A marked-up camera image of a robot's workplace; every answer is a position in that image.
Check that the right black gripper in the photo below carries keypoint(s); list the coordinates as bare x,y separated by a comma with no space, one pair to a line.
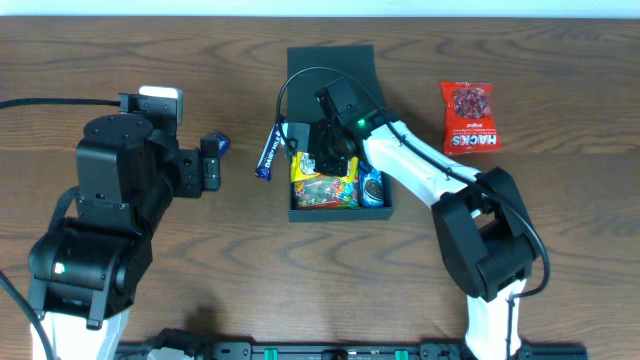
298,136

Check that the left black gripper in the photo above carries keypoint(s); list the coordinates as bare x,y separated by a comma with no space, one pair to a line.
210,164

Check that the blue Eclipse mints box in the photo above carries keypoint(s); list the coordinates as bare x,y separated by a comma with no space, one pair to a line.
224,143

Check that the blue Oreo cookie pack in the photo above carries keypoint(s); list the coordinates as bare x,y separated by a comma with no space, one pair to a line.
371,187

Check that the green Haribo gummy bag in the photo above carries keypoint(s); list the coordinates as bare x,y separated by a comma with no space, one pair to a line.
326,193

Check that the red Hacks candy bag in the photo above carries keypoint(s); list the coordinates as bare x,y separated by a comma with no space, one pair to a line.
469,120

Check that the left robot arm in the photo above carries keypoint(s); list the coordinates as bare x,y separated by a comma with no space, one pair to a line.
85,269

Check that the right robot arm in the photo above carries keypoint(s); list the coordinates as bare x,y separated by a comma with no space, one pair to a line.
487,241

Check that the purple Dairy Milk bar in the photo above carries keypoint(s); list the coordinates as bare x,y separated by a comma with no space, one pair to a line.
273,143

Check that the dark green open box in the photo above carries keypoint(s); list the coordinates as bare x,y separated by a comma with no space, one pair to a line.
309,69

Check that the black mounting rail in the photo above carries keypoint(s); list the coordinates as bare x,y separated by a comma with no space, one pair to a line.
180,344

